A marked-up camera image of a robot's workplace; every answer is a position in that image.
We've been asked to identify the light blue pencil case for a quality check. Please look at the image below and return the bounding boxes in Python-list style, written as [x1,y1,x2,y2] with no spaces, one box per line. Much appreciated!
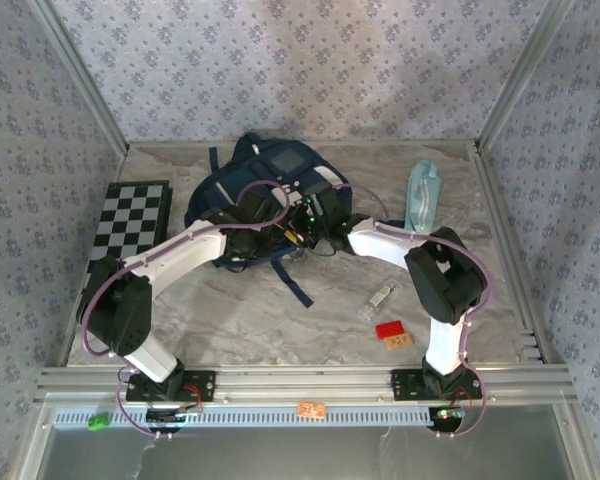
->
[403,158,444,234]

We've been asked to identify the red rectangular block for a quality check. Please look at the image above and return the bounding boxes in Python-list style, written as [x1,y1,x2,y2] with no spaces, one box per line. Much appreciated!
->
[374,320,406,341]

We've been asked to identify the aluminium frame post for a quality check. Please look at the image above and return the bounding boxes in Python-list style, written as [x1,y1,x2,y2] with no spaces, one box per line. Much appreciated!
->
[27,0,130,154]
[474,0,579,151]

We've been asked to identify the black white chessboard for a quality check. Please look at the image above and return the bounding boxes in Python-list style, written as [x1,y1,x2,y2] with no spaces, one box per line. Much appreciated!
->
[88,180,174,264]

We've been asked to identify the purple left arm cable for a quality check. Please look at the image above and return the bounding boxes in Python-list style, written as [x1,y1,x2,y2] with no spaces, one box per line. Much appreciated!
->
[79,179,301,442]

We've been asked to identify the grey slotted cable duct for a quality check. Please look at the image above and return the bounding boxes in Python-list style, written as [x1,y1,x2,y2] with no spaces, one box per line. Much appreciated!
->
[53,405,465,429]

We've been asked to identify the aluminium mounting rail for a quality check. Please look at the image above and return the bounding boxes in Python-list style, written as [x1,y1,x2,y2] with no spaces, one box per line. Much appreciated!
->
[34,364,579,404]

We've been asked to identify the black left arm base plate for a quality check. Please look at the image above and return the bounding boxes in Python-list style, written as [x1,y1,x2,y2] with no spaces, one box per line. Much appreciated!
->
[125,369,217,402]

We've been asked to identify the aluminium table side rail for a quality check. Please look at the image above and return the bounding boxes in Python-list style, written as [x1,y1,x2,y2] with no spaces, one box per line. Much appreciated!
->
[467,142,566,364]

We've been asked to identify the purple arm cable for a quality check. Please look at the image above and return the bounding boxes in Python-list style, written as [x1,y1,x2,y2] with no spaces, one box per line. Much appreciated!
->
[79,179,301,442]
[329,183,494,441]

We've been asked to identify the grey metal front tray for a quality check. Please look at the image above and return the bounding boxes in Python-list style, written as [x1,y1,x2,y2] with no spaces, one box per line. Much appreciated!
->
[17,403,599,480]

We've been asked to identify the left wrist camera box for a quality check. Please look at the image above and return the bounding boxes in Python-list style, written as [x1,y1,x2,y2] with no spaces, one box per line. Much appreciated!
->
[275,184,302,211]

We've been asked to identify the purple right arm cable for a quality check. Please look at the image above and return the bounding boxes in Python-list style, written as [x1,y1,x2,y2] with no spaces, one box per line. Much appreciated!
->
[329,183,494,441]

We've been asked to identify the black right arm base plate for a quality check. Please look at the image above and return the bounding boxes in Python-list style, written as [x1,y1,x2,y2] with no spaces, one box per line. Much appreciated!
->
[390,368,483,401]

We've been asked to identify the navy blue backpack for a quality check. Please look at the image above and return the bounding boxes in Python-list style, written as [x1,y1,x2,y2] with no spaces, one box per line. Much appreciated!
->
[183,132,354,309]

